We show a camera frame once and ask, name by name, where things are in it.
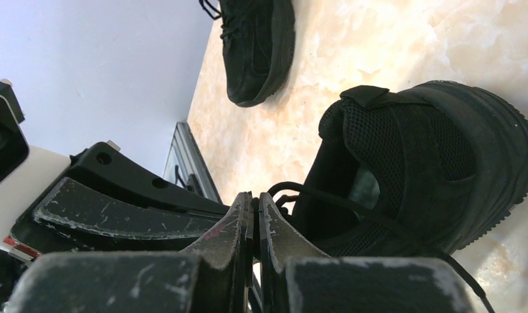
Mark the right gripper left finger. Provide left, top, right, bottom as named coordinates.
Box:
left=5, top=192, right=253, bottom=312

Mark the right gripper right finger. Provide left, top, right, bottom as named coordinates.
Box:
left=258, top=193, right=474, bottom=312

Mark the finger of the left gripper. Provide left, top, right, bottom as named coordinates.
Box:
left=33, top=178, right=221, bottom=240
left=69, top=142, right=228, bottom=214

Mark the black shoe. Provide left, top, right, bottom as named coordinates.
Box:
left=199, top=0, right=296, bottom=108
left=269, top=80, right=528, bottom=312

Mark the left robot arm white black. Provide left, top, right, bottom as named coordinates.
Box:
left=0, top=142, right=227, bottom=256

